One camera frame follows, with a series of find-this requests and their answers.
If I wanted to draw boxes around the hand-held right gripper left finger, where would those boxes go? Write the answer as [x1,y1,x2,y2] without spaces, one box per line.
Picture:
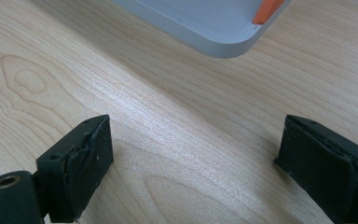
[32,114,115,224]

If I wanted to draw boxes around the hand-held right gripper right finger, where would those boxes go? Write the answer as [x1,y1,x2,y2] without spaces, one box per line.
[273,114,358,224]

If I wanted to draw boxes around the white plastic tray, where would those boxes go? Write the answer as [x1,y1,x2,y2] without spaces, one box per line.
[111,0,293,60]

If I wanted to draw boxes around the orange tray marker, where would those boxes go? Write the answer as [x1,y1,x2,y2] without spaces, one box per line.
[251,0,286,26]

